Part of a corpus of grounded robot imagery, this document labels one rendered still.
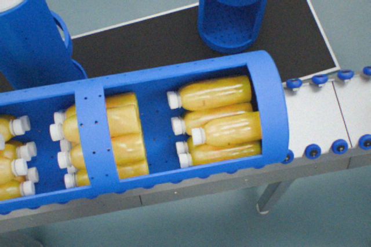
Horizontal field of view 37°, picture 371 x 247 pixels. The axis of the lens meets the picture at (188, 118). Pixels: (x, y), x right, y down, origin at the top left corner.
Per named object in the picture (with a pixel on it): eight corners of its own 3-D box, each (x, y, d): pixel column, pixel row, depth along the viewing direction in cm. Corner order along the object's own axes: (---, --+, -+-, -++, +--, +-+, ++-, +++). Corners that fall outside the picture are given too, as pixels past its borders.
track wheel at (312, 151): (322, 145, 145) (319, 141, 147) (306, 148, 145) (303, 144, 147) (322, 159, 148) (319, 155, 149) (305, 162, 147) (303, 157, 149)
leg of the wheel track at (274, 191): (271, 213, 238) (299, 178, 179) (257, 215, 238) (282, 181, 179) (267, 199, 240) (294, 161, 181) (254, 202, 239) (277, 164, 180)
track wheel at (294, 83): (304, 87, 152) (304, 80, 152) (288, 89, 152) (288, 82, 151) (299, 83, 157) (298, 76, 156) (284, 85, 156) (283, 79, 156)
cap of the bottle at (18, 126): (14, 136, 132) (22, 135, 132) (11, 120, 132) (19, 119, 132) (18, 134, 136) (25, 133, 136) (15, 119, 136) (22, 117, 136)
